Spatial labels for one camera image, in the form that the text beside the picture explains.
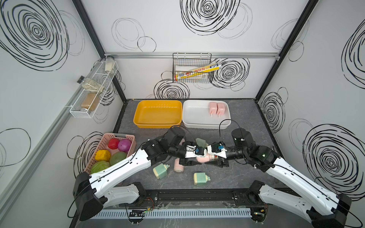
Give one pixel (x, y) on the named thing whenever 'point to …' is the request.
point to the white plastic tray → (196, 115)
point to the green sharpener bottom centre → (200, 179)
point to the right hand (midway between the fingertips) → (206, 155)
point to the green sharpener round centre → (201, 143)
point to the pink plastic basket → (103, 145)
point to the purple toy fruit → (124, 145)
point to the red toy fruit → (113, 143)
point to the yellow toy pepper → (102, 155)
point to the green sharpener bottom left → (160, 171)
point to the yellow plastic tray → (158, 114)
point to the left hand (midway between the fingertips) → (200, 154)
